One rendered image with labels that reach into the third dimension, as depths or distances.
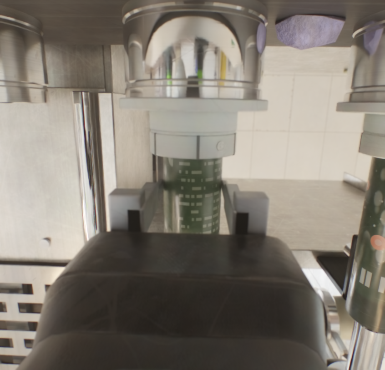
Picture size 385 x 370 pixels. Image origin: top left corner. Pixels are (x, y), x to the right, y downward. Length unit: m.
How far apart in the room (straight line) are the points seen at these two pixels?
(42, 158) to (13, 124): 0.03
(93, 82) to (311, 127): 1.57
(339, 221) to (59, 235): 0.29
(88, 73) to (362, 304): 0.24
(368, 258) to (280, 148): 1.54
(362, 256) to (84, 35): 0.21
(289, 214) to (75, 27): 0.29
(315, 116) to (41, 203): 1.61
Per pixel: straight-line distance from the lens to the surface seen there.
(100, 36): 0.20
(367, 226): 0.18
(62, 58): 0.25
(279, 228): 0.32
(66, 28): 0.19
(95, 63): 0.24
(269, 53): 0.32
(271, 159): 1.70
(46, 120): 0.23
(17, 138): 0.24
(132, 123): 0.25
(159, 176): 0.45
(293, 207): 0.39
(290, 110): 1.70
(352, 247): 0.23
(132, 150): 0.24
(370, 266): 0.18
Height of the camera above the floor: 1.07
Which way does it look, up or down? 14 degrees up
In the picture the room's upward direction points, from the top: 179 degrees counter-clockwise
